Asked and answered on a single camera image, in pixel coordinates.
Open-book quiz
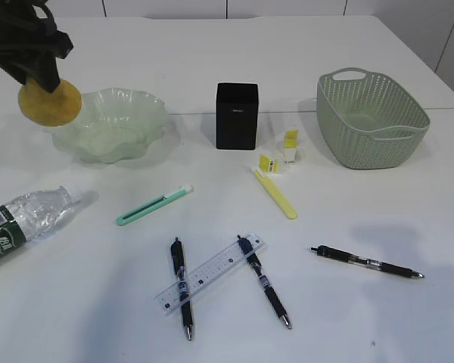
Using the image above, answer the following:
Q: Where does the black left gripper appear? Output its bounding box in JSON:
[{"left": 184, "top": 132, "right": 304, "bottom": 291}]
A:
[{"left": 0, "top": 1, "right": 73, "bottom": 93}]

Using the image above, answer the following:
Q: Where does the yellow pear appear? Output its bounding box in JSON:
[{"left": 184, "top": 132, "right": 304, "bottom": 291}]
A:
[{"left": 18, "top": 78, "right": 82, "bottom": 127}]

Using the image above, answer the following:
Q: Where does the clear water bottle green label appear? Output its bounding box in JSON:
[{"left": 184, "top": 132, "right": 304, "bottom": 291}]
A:
[{"left": 0, "top": 184, "right": 85, "bottom": 264}]

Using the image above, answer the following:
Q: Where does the green wavy glass plate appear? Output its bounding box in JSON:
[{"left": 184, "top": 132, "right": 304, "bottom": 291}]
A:
[{"left": 46, "top": 87, "right": 168, "bottom": 164}]

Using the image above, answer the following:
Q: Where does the green utility knife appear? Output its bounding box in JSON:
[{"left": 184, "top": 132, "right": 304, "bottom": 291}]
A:
[{"left": 116, "top": 184, "right": 193, "bottom": 226}]

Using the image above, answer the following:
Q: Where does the black square pen holder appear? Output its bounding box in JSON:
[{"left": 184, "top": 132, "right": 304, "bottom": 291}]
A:
[{"left": 216, "top": 82, "right": 259, "bottom": 150}]

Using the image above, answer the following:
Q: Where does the black pen left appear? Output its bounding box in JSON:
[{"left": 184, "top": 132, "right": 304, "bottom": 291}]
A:
[{"left": 170, "top": 237, "right": 194, "bottom": 341}]

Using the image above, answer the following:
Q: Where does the black pen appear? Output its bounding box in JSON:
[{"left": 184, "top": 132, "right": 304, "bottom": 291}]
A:
[
  {"left": 310, "top": 245, "right": 425, "bottom": 279},
  {"left": 170, "top": 237, "right": 194, "bottom": 341},
  {"left": 237, "top": 235, "right": 292, "bottom": 330}
]

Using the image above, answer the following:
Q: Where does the transparent plastic ruler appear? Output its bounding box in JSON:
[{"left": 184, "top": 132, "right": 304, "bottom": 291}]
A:
[{"left": 154, "top": 233, "right": 265, "bottom": 315}]

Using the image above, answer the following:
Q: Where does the black pen middle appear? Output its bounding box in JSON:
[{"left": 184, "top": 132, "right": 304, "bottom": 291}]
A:
[{"left": 237, "top": 235, "right": 292, "bottom": 330}]

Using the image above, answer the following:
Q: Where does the yellow utility knife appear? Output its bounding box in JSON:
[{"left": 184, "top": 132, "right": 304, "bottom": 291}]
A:
[{"left": 250, "top": 167, "right": 297, "bottom": 219}]

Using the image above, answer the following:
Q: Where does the green woven plastic basket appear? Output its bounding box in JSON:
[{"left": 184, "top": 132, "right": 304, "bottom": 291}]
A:
[{"left": 316, "top": 67, "right": 431, "bottom": 170}]

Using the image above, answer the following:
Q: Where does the black pen right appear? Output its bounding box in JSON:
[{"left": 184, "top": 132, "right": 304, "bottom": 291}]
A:
[{"left": 310, "top": 245, "right": 425, "bottom": 279}]

